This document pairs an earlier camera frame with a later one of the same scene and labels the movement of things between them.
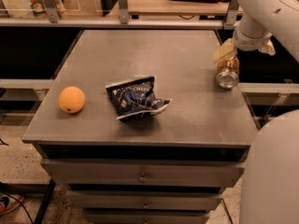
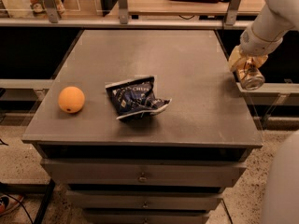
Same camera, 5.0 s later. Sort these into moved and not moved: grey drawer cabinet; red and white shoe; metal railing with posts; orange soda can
Moved: orange soda can
Not moved: metal railing with posts; red and white shoe; grey drawer cabinet
